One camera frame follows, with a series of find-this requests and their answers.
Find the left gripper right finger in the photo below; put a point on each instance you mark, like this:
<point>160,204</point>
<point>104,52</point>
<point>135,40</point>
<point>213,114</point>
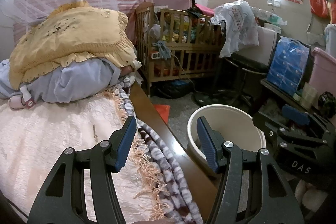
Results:
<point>252,187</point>

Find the yellow frilled pillow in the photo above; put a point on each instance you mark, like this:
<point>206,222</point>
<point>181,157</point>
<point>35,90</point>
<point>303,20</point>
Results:
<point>73,32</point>

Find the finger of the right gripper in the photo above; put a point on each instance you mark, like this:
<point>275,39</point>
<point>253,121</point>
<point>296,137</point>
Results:
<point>302,118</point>
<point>278,134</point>

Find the blue tissue pack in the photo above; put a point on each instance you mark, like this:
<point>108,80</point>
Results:
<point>288,64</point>

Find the grey-blue folded blanket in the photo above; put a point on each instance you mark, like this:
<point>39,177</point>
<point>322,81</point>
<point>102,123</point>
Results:
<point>65,84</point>

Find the red hanging bag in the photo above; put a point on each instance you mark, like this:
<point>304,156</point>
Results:
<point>319,8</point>

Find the white round trash bin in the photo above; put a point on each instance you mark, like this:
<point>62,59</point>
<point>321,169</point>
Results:
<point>234,125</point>

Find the black floor fan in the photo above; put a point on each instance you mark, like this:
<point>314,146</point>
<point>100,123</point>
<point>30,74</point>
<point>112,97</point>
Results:
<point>234,81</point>

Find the white pink pill bottle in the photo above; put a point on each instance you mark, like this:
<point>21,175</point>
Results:
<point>27,97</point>

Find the purple white patterned blanket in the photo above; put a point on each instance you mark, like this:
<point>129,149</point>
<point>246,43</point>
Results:
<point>163,177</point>

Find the white plastic shopping bag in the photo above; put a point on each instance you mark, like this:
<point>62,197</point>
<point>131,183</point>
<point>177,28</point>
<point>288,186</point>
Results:
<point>238,25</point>

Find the pink rolled cylinder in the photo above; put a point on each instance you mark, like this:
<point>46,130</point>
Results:
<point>17,102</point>

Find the wooden baby crib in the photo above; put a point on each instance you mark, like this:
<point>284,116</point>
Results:
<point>175,44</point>

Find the red flat box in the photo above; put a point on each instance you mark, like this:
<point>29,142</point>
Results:
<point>163,111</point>

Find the brown wooden bed frame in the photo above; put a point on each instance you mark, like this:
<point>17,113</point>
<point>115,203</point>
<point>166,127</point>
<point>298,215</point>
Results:
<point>201,188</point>

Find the right hand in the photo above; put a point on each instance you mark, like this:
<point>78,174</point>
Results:
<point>312,200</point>

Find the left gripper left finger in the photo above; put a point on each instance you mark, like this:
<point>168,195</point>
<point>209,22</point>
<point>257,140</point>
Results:
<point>61,199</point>

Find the pink plastic tub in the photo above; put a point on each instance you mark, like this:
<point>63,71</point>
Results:
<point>323,76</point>

